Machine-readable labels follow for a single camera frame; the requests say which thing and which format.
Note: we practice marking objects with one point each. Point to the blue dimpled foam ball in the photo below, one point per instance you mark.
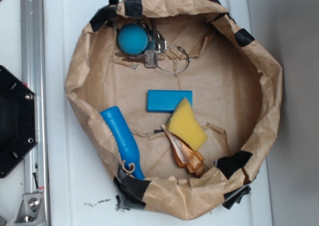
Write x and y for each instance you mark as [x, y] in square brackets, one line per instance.
[132, 39]

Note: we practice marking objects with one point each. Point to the blue rectangular wooden block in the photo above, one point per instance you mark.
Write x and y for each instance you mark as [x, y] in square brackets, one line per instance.
[165, 101]

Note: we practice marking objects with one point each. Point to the brown paper bin liner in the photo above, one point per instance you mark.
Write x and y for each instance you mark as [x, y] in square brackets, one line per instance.
[237, 92]

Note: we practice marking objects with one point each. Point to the yellow sponge piece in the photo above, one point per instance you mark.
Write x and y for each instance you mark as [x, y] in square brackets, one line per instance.
[184, 125]

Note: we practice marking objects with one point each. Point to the silver key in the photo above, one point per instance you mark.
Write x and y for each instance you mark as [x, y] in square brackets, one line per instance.
[149, 58]

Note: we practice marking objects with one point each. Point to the brown spiral seashell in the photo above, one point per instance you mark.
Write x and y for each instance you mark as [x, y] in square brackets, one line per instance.
[184, 156]

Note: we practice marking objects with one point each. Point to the bunch of silver keys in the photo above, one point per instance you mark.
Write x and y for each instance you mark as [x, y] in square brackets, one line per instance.
[155, 40]

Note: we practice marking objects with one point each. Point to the white plastic tray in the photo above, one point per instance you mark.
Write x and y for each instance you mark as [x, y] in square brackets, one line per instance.
[81, 190]

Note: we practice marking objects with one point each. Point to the blue plastic handle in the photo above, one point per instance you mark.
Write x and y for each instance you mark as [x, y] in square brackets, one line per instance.
[126, 143]

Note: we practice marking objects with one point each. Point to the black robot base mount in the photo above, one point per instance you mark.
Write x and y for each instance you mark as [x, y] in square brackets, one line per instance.
[17, 121]

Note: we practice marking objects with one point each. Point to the aluminium extrusion rail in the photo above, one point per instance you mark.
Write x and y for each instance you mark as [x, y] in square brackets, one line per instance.
[36, 179]

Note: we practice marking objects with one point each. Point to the metal corner bracket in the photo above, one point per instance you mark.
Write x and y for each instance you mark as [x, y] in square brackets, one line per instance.
[31, 211]

